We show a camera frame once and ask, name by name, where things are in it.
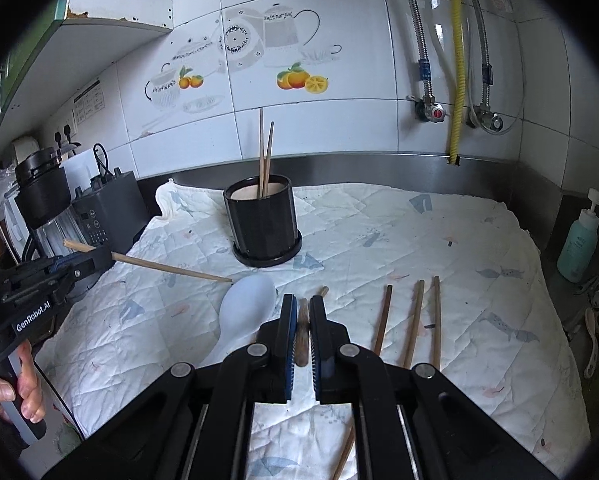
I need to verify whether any black utensil holder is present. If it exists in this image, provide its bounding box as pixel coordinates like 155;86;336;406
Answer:
223;174;304;268

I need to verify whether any white kettle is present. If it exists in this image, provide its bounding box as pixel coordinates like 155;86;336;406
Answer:
12;136;41;161

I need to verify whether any green soap pump bottle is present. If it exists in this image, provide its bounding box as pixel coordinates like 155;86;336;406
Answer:
557;187;599;284

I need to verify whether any yellow gas hose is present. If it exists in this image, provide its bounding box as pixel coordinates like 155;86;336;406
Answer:
448;0;465;166

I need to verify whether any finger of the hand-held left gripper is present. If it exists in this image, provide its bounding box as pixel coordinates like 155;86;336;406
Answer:
53;245;113;281

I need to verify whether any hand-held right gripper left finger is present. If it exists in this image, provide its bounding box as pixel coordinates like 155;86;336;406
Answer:
44;294;299;480

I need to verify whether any wall socket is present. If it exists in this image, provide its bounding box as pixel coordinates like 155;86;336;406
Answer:
53;119;76;145

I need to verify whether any white microwave oven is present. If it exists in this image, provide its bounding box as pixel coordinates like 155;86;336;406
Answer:
2;192;32;261

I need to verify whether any white quilted mat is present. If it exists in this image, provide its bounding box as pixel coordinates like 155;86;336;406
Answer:
34;177;593;480

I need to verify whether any braided steel hose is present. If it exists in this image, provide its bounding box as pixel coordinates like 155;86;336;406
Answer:
394;0;437;98
467;0;495;106

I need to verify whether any white ceramic spoon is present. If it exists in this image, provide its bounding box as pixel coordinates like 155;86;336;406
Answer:
583;307;599;380

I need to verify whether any person's left hand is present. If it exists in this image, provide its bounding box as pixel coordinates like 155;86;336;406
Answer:
0;341;48;423

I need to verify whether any white wall label sticker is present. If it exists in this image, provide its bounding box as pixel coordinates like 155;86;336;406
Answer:
72;77;106;124

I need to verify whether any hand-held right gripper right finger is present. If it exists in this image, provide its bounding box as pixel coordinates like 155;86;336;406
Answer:
309;295;560;480

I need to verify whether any black power cable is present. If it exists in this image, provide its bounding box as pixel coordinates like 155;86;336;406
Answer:
92;142;116;181

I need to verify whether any metal water valve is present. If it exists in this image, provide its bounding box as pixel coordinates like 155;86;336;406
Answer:
407;92;450;123
467;102;505;133

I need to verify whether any white plastic rice spoon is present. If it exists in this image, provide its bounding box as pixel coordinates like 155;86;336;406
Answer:
199;272;278;366

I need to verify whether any green wall cabinet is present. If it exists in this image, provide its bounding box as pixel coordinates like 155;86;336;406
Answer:
0;0;176;171

